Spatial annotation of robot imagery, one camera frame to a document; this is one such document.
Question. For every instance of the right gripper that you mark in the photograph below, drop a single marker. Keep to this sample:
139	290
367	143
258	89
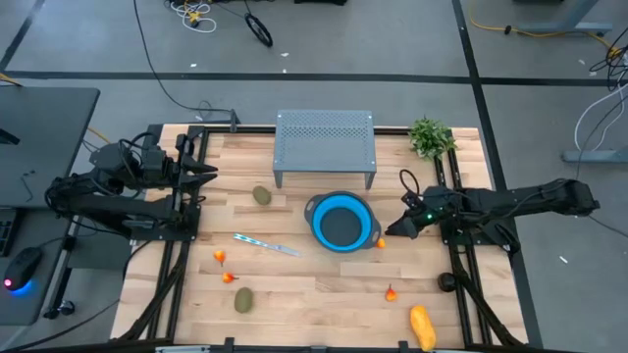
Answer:
424	210

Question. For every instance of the grey side table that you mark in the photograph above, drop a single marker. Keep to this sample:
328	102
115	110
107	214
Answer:
29	309

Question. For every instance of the small red pear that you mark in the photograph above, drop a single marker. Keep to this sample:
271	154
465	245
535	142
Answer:
390	294

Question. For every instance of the black keyboard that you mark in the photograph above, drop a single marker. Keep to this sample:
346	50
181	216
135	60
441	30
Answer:
6	233

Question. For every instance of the grey desk base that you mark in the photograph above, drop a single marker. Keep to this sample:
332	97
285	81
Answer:
564	27

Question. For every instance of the small round orange fruit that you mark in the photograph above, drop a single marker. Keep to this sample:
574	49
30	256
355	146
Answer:
381	243

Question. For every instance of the black computer mouse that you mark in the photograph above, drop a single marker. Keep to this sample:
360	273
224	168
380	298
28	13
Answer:
22	267

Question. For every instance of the green potted plant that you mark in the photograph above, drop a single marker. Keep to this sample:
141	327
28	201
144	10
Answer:
431	138

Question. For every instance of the dark grey desk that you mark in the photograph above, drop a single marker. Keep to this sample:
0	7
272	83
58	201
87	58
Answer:
44	147

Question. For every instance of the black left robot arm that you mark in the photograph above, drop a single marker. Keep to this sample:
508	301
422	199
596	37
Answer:
113	208

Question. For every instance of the black aluminium table frame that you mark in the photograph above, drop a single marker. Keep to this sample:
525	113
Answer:
245	130

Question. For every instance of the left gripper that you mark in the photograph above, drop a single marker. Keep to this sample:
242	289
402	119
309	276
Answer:
179	171

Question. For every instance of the yellow mango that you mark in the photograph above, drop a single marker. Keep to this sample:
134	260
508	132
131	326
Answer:
423	327

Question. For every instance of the black caster wheel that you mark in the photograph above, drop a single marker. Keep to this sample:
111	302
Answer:
66	308

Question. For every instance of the grey perforated metal stand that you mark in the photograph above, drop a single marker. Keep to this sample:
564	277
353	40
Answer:
324	147

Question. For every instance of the grey desk foot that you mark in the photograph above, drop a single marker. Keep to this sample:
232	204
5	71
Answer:
598	156

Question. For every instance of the small orange pear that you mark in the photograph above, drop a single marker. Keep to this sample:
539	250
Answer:
227	278

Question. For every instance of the dark plum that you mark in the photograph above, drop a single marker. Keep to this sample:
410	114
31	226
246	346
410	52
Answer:
446	282

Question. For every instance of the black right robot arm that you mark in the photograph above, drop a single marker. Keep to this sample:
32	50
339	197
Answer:
539	196

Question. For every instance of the blue collapsible bowl grey rim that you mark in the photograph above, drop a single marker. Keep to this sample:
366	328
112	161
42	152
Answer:
342	225

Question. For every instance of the upper left orange pepper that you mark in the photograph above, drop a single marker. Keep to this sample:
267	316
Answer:
219	255

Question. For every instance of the brown kiwi fruit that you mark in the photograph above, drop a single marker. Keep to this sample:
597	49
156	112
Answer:
261	195
244	300

